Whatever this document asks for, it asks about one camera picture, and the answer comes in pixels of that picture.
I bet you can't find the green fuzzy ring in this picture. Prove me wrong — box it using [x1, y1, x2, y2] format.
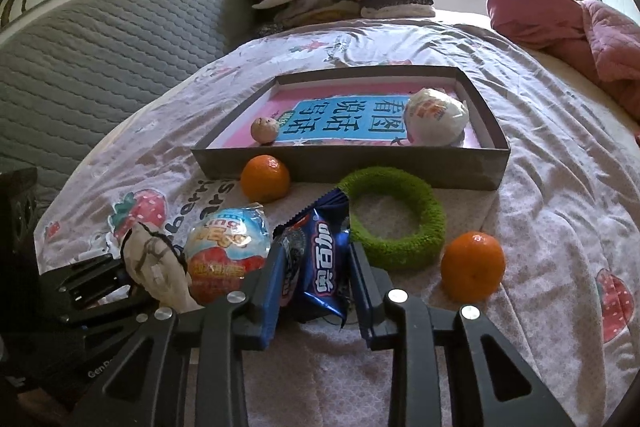
[335, 166, 447, 272]

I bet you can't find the white wrapped toy egg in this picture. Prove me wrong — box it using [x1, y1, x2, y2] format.
[403, 87, 471, 147]

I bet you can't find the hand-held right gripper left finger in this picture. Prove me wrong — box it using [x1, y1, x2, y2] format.
[70, 234, 288, 427]

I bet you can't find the white bag with black drawstring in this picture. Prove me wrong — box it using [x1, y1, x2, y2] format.
[121, 222, 202, 314]

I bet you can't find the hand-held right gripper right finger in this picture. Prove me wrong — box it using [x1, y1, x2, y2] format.
[347, 241, 576, 427]

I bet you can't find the small tan ball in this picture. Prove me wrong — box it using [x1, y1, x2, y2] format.
[250, 116, 280, 144]

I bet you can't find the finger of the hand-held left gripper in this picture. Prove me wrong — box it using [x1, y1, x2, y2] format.
[59, 298, 157, 329]
[40, 253, 128, 308]

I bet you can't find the pink and blue book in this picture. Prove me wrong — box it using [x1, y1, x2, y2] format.
[214, 81, 482, 150]

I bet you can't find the grey quilted headboard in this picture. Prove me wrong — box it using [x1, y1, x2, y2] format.
[0, 0, 268, 220]

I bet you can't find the pink quilt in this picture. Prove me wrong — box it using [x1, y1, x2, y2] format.
[486, 0, 640, 144]

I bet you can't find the shallow grey cardboard box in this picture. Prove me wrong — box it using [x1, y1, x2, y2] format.
[190, 65, 512, 192]

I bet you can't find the red snack packet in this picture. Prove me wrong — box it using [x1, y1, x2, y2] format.
[183, 202, 274, 306]

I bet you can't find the orange mandarin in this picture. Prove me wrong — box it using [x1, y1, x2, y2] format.
[240, 155, 291, 204]
[440, 230, 507, 302]

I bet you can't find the blue snack packet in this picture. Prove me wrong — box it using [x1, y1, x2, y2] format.
[272, 188, 354, 324]

